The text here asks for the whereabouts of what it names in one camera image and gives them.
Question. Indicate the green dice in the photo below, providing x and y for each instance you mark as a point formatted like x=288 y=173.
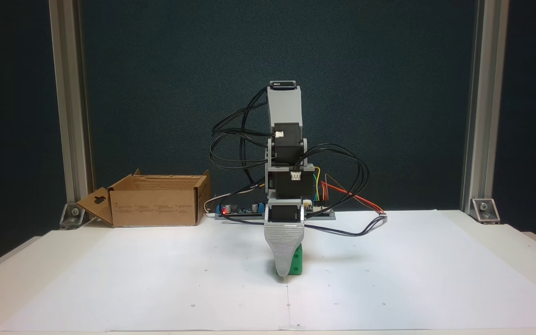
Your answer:
x=298 y=263

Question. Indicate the metal corner bracket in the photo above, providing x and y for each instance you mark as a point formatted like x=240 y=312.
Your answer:
x=73 y=214
x=485 y=209

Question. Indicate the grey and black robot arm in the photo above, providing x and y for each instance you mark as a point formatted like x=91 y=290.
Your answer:
x=285 y=111

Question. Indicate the aluminium frame post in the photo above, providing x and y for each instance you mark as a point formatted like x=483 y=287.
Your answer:
x=482 y=116
x=70 y=116

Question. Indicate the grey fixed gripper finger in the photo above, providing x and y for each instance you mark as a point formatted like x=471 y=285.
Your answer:
x=285 y=246

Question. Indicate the circuit board with jumper pins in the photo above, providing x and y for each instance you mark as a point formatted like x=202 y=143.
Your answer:
x=319 y=210

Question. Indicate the blue circuit board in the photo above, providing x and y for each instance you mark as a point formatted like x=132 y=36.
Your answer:
x=240 y=210

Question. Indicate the brown cardboard box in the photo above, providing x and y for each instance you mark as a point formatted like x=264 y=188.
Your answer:
x=151 y=207

